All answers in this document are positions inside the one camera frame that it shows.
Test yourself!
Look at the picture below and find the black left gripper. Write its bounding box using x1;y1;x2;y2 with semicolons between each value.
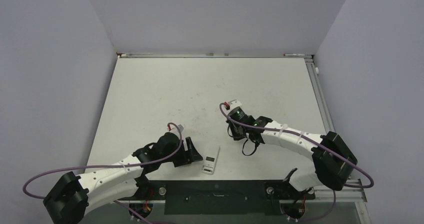
160;137;202;167

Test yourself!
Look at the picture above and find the white red remote control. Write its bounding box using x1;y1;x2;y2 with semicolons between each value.
201;145;220;175

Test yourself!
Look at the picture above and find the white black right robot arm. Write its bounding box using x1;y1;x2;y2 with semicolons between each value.
219;102;358;198

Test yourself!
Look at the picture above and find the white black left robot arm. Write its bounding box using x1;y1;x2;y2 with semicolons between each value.
43;132;203;224

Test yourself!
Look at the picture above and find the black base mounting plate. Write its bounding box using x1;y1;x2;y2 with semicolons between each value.
127;180;316;215

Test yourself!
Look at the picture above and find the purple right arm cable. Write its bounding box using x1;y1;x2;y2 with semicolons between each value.
219;102;375;189

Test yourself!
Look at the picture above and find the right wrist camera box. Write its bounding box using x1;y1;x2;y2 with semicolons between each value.
224;99;242;111

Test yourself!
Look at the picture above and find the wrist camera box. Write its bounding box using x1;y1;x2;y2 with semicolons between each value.
171;124;185;133
224;99;242;111

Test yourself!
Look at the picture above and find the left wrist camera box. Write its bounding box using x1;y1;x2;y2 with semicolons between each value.
171;124;185;133

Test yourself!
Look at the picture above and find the aluminium table edge rail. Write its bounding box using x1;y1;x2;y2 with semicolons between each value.
304;58;335;132

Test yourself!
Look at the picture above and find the aluminium back table rail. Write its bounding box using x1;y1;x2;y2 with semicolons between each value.
117;52;314;59

